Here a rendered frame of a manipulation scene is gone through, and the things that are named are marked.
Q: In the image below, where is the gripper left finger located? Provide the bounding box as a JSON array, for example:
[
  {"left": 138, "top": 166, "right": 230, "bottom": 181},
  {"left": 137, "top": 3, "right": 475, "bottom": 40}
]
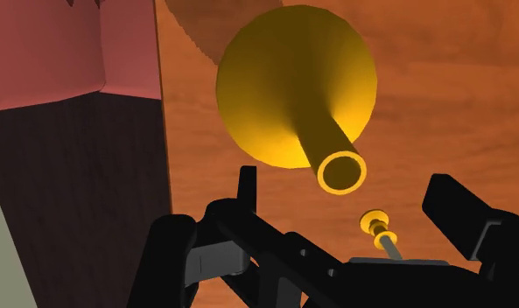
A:
[{"left": 128, "top": 164, "right": 347, "bottom": 308}]

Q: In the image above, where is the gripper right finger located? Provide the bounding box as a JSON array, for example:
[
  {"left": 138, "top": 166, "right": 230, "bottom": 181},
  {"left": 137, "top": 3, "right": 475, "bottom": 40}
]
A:
[{"left": 421, "top": 172, "right": 519, "bottom": 297}]

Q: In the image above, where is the grey tool with yellow knobs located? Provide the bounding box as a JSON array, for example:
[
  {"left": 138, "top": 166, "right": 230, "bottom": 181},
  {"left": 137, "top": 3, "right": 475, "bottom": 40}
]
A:
[{"left": 359, "top": 208, "right": 404, "bottom": 262}]

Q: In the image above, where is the yellow funnel-shaped vase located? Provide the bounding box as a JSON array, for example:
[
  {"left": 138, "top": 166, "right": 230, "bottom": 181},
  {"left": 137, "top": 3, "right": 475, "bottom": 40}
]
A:
[{"left": 215, "top": 4, "right": 379, "bottom": 197}]

